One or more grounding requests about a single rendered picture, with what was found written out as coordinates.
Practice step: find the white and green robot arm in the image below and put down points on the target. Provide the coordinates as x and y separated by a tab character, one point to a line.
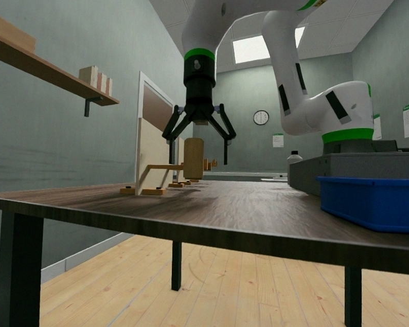
343	113

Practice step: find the blue plastic bin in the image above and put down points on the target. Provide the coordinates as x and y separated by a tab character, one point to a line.
381	205

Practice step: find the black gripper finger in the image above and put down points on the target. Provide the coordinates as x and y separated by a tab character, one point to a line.
170	135
227	138

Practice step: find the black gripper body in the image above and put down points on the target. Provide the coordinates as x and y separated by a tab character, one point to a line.
199	92

